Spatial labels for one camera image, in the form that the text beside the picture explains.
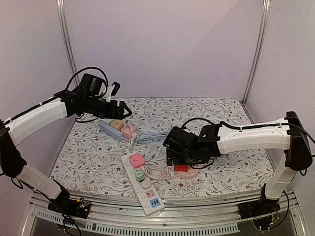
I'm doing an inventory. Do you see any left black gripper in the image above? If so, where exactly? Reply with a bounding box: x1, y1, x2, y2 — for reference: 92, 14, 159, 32
85, 96, 132, 120

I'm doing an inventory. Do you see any red cube socket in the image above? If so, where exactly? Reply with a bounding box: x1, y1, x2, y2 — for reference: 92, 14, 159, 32
174, 165, 189, 172

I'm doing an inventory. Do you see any round pink socket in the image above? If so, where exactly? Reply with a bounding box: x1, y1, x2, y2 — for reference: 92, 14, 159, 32
178, 169, 199, 179

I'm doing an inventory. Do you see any white cable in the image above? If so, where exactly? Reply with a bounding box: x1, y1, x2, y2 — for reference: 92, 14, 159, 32
141, 166, 179, 189

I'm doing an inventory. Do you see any pink plug adapter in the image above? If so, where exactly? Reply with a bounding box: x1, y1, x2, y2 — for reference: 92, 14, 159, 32
129, 153, 145, 169

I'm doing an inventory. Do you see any green cube adapter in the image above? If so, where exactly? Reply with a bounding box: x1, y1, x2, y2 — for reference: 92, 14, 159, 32
134, 168, 145, 182

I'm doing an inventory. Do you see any white long power strip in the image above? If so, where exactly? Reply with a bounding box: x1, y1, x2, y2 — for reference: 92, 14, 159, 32
121, 152, 165, 216

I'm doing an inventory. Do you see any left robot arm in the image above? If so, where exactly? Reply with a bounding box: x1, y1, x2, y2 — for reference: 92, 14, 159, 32
0, 66, 131, 218

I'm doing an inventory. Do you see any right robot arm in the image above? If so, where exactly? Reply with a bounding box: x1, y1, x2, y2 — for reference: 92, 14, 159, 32
163, 111, 313, 214

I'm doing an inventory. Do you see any beige cube adapter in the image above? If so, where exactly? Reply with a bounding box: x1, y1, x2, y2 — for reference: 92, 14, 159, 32
109, 119, 125, 131

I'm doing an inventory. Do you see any pink cube adapter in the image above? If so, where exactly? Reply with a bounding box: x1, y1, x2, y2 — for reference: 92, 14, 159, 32
121, 124, 137, 140

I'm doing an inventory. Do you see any blue power strip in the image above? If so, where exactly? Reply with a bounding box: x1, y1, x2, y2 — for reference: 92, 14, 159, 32
98, 120, 123, 141

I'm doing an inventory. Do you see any floral tablecloth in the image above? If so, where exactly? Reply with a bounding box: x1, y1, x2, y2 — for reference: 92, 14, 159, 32
50, 98, 273, 198

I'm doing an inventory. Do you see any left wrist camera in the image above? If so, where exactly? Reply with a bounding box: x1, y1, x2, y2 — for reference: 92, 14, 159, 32
104, 82, 121, 102

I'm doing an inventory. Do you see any grey-blue coiled cable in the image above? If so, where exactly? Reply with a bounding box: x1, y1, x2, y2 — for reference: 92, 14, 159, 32
135, 131, 170, 145

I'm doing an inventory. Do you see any aluminium front rail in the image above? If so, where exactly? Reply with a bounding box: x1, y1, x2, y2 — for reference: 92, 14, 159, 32
21, 191, 308, 236

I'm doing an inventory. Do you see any left aluminium frame post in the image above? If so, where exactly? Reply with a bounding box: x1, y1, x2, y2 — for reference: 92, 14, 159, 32
56, 0, 80, 76

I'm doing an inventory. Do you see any aluminium frame post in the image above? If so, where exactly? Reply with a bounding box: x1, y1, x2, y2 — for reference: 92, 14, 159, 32
241, 0, 271, 106
56, 0, 80, 76

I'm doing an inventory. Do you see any right aluminium frame post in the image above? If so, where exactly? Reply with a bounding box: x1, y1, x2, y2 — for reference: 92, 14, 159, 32
241, 0, 271, 106

